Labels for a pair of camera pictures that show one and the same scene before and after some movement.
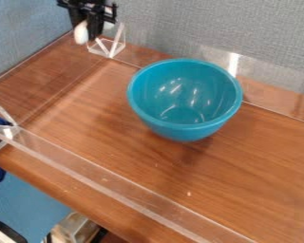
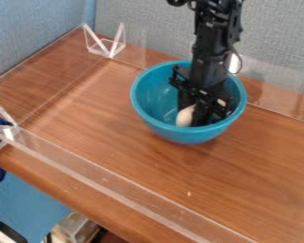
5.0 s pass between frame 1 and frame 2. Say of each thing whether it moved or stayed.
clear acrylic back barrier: stayed
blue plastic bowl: stayed
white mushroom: moved
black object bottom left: stayed
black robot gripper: moved
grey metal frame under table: stayed
